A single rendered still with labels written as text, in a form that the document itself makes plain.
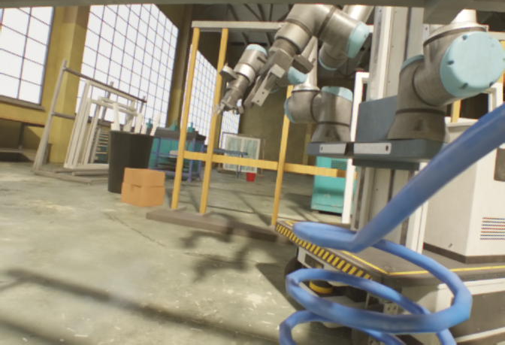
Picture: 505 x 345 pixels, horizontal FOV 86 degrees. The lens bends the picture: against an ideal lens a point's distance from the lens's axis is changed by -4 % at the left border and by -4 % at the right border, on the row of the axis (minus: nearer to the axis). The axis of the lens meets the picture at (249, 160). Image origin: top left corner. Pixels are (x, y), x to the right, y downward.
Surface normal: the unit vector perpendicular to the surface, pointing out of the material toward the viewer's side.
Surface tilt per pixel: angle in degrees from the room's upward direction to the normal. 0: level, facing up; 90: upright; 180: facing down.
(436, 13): 180
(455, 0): 180
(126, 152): 94
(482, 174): 90
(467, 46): 95
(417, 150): 90
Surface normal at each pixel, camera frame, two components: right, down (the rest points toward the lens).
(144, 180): 0.82, 0.10
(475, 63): -0.06, 0.07
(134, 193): -0.47, -0.06
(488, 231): 0.34, 0.04
